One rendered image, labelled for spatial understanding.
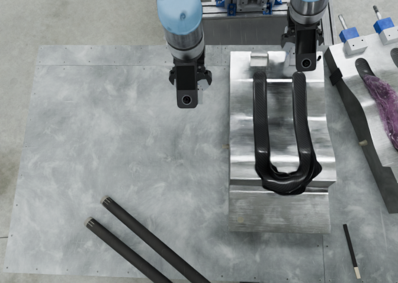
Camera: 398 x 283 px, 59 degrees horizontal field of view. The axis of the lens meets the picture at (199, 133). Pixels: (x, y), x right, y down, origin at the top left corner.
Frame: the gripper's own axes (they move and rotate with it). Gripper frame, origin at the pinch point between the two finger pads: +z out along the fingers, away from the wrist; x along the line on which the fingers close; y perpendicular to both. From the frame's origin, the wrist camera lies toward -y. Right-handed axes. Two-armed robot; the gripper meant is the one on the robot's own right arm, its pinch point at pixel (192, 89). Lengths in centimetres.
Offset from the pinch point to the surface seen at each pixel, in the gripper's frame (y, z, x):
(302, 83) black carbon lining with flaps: 4.7, 6.7, -30.1
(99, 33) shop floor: 73, 95, 64
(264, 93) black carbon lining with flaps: 1.6, 6.7, -19.6
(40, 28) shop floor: 76, 95, 101
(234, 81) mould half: 5.1, 6.2, -11.3
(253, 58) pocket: 13.5, 8.7, -16.7
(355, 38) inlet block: 18.7, 6.8, -45.7
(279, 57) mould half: 12.5, 6.0, -23.8
